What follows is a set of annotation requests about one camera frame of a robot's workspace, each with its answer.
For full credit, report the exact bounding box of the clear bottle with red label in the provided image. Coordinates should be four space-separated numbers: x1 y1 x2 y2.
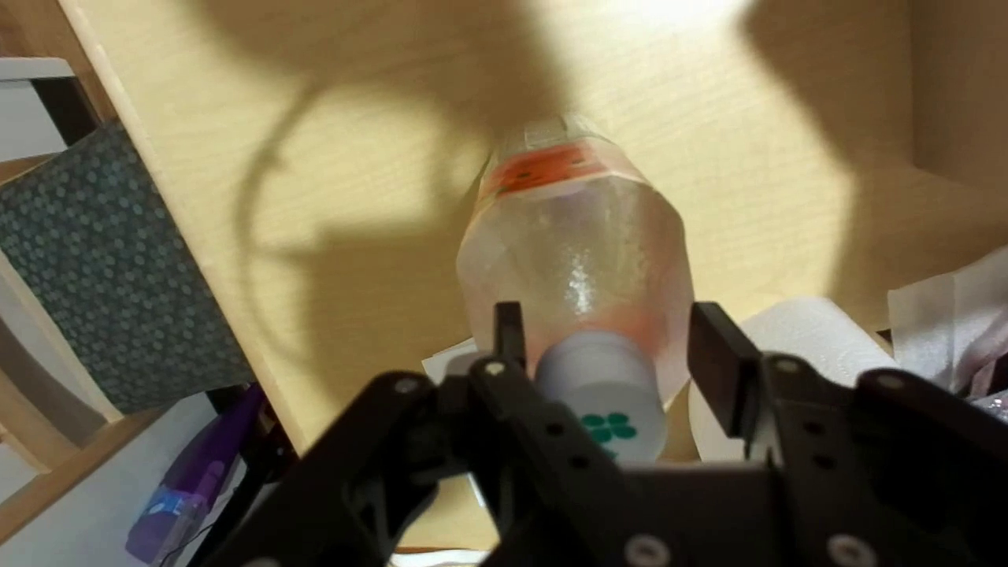
454 117 696 471

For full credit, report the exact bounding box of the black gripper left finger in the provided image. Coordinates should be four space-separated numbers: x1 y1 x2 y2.
207 298 632 567

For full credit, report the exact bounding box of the wooden chair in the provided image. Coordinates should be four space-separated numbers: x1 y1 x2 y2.
0 249 167 544

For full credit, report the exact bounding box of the purple and blue packet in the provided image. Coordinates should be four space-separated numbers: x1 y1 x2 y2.
122 387 268 567

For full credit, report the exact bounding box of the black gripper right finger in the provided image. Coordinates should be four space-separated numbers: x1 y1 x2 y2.
687 298 1008 567

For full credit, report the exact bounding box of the dark green patterned cushion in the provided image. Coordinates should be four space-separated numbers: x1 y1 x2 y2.
0 121 257 417

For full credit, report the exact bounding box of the clear crumpled plastic wrap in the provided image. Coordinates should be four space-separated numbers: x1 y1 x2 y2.
885 242 1008 399

